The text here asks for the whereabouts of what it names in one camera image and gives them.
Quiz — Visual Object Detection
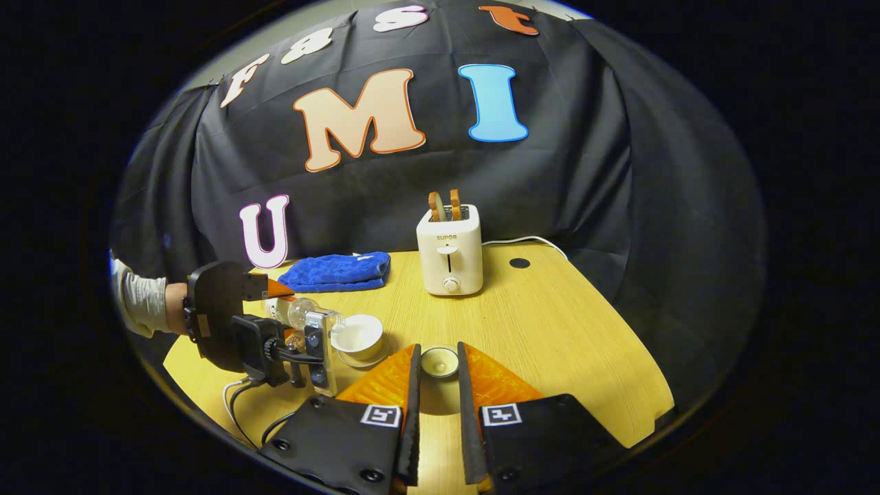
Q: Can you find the blue folded towel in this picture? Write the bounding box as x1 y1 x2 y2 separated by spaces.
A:
277 252 392 294

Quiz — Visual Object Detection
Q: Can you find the white toaster power cable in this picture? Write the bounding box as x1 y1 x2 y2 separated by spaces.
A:
481 235 571 261

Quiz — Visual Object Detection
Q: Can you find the black backdrop cloth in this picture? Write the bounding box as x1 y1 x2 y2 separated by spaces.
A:
110 0 767 413

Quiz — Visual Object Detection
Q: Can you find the white teacup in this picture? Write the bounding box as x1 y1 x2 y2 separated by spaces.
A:
330 314 386 369

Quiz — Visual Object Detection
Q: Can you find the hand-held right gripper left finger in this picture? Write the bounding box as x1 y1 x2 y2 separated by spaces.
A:
258 344 421 495

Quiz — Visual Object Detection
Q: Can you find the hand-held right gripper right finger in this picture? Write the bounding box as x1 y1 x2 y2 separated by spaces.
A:
457 342 626 495

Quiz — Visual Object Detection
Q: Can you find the clear water bottle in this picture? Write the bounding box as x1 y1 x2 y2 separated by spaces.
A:
265 296 345 336

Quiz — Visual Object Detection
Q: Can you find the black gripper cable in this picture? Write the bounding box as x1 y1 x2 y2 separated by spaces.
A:
260 410 298 447
221 377 266 452

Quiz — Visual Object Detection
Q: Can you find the white toaster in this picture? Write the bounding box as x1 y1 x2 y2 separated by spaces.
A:
416 203 485 298

